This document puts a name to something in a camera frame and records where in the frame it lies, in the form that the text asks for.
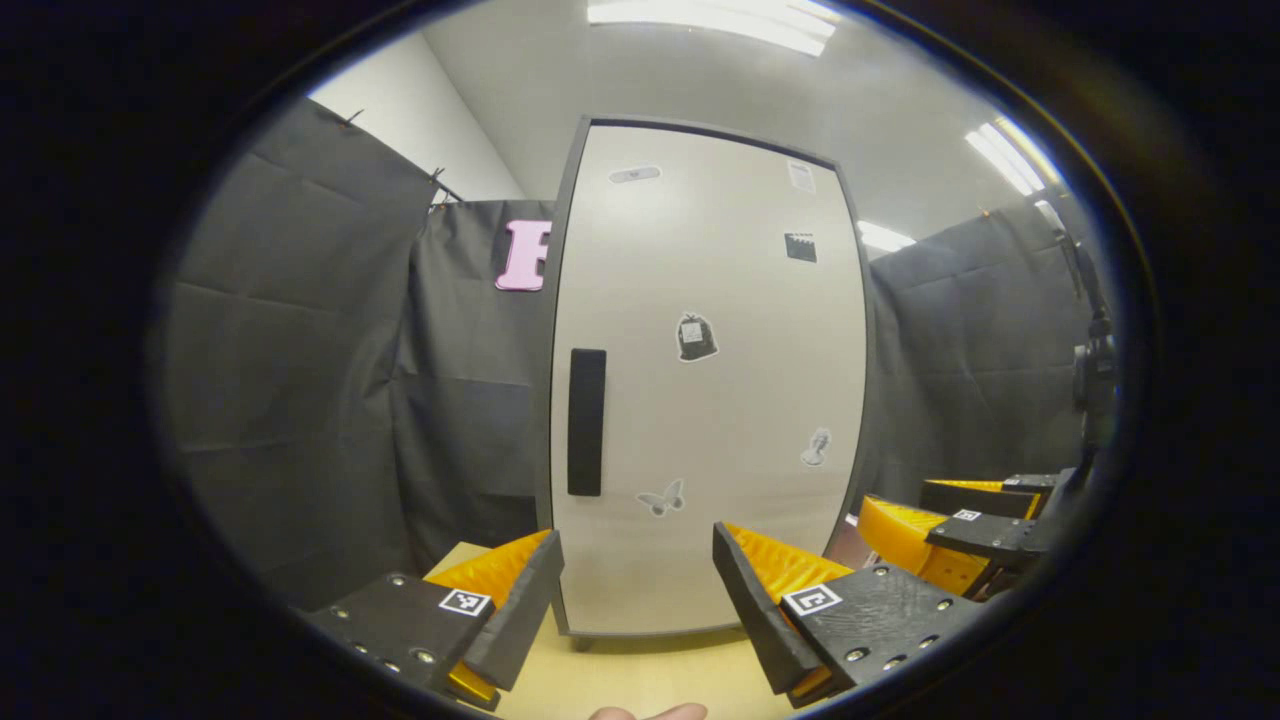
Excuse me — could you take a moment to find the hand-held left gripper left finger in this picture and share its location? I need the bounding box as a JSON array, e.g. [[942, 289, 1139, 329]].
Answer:
[[303, 528, 563, 713]]

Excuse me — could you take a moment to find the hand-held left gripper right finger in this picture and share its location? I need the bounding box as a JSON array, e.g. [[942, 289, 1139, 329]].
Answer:
[[712, 520, 986, 709]]

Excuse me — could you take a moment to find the grey cabinet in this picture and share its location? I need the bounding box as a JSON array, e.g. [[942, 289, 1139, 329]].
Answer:
[[530, 113, 876, 651]]

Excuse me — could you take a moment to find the black backdrop cloth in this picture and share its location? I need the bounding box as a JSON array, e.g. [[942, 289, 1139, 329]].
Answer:
[[165, 97, 556, 611], [862, 200, 1116, 501]]

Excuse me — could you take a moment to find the ceiling light panel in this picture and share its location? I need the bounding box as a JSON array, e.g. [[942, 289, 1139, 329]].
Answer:
[[965, 120, 1061, 196], [588, 0, 836, 56], [858, 220, 916, 253]]

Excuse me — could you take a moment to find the black door handle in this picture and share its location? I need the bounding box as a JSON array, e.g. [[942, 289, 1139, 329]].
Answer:
[[567, 348, 608, 498]]

